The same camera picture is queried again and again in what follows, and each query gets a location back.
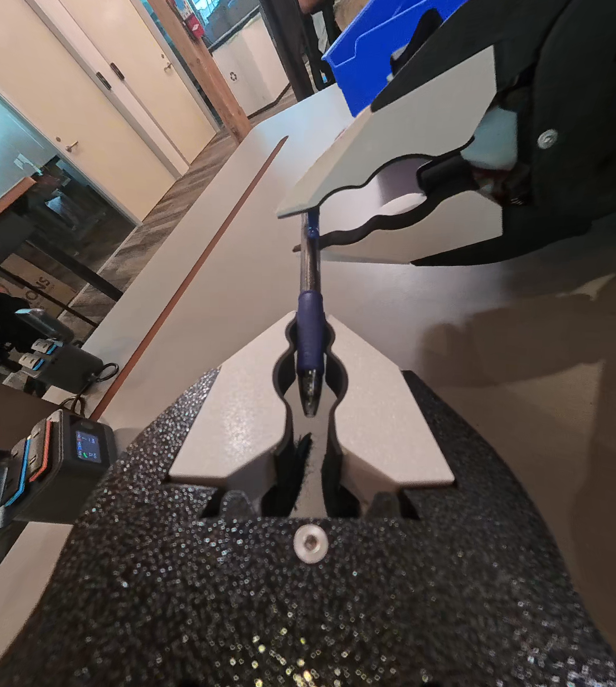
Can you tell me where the black office chair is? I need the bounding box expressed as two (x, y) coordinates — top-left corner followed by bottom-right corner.
(260, 0), (335, 103)

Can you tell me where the wooden support post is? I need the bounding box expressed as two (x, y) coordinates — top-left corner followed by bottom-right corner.
(147, 0), (253, 143)

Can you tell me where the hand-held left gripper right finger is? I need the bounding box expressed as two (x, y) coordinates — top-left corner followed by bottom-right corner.
(321, 313), (456, 518)

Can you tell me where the red fire extinguisher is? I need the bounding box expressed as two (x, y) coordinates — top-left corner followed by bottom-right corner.
(181, 0), (205, 41)

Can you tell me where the white door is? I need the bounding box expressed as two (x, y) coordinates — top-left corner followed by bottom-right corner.
(0, 0), (177, 223)
(58, 0), (218, 167)

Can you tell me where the black battery charger case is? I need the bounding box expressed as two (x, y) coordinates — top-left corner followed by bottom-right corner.
(15, 308), (106, 395)
(0, 409), (117, 540)

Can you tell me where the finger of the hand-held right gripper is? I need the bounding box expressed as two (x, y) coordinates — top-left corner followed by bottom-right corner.
(276, 44), (501, 220)
(316, 185), (503, 265)

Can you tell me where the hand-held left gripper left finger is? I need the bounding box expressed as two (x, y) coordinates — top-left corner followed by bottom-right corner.
(168, 311), (313, 518)

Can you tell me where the blue grip ballpoint pen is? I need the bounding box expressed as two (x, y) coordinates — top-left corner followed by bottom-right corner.
(293, 206), (326, 418)

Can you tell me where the white recycling cabinet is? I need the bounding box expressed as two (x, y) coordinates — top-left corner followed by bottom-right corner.
(211, 24), (292, 116)

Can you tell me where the large blue storage bin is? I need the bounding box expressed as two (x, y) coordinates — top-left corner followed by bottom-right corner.
(322, 0), (470, 117)

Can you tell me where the cardboard box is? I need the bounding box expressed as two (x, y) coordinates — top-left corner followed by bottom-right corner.
(0, 252), (80, 317)

